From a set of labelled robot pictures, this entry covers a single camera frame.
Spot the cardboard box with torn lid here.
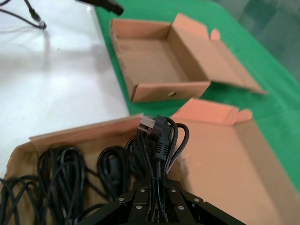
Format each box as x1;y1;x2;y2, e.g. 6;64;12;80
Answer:
0;97;300;225

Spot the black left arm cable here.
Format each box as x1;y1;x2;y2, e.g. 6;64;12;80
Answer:
0;0;47;30

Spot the green tablecloth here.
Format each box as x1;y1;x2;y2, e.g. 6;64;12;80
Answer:
93;0;300;190

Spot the black power cable with plug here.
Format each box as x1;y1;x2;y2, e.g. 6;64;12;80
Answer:
97;145;132;203
125;114;190;225
0;146;97;225

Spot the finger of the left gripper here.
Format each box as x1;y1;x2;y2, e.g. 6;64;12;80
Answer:
75;0;124;16

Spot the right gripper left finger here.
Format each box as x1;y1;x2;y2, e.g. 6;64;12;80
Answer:
77;180;153;225

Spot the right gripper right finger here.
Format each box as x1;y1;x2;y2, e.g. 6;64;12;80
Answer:
164;179;246;225

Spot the cardboard box with intact lid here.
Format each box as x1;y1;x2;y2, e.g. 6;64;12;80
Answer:
109;13;270;104

